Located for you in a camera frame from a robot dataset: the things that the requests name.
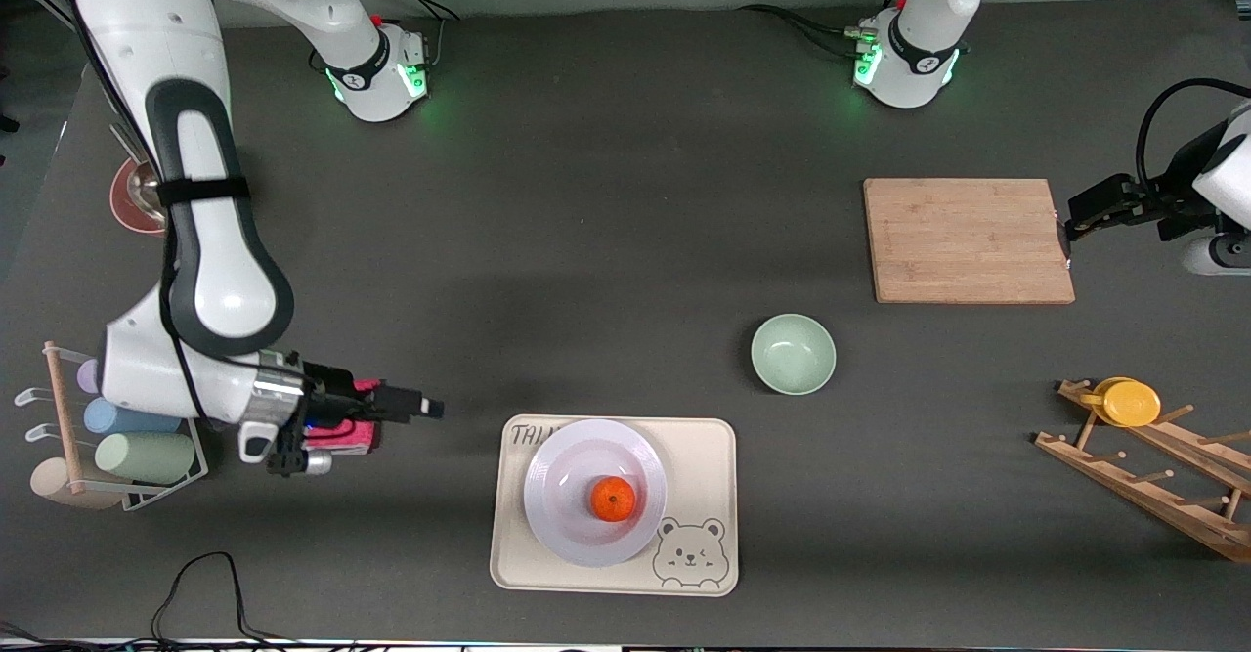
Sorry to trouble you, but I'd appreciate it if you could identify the pale lavender round plate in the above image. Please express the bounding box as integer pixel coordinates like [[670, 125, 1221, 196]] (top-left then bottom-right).
[[523, 418, 669, 568]]

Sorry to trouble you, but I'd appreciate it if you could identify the orange fruit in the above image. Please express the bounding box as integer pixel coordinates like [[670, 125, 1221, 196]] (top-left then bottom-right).
[[589, 476, 638, 523]]

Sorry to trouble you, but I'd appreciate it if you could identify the cream tray with bear print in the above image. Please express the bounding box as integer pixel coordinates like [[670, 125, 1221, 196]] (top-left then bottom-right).
[[489, 414, 739, 597]]

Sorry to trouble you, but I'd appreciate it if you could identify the pink folded cloth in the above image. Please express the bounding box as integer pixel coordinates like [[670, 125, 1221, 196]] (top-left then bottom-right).
[[303, 379, 383, 456]]

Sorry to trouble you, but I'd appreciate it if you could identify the wooden cutting board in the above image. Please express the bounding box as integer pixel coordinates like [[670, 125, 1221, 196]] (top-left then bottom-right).
[[863, 178, 1076, 305]]

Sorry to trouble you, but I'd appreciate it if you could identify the yellow cup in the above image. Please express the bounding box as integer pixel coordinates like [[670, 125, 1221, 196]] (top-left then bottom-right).
[[1102, 381, 1163, 428]]

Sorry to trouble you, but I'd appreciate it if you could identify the green cup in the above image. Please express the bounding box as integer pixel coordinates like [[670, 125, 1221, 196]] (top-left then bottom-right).
[[95, 432, 196, 485]]

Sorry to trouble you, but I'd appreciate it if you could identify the blue cup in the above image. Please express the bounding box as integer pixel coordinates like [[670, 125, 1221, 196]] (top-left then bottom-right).
[[83, 396, 187, 436]]

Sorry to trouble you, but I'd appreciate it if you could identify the wooden peg dish rack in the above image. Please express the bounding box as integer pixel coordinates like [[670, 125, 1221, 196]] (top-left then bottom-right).
[[1034, 378, 1251, 565]]

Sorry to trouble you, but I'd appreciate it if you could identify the metal scoop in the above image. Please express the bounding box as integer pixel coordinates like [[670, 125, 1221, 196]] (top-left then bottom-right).
[[109, 123, 165, 225]]

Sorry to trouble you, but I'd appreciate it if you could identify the pink bowl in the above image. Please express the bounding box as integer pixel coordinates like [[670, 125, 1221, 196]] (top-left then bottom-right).
[[109, 156, 169, 237]]

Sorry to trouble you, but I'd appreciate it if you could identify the beige cup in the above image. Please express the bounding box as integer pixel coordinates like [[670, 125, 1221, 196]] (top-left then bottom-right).
[[29, 458, 123, 511]]

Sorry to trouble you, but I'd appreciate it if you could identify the light green bowl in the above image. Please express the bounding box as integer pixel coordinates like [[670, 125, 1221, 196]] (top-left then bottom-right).
[[751, 314, 838, 396]]

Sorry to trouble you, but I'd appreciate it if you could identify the black floor cable loop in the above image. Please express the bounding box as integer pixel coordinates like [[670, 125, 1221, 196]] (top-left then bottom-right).
[[147, 551, 304, 648]]

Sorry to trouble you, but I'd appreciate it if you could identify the white wire cup rack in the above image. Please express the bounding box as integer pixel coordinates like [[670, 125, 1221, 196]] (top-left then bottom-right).
[[14, 340, 209, 513]]

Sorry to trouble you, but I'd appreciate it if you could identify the black left arm base cable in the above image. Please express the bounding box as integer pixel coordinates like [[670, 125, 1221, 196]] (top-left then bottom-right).
[[738, 0, 915, 62]]

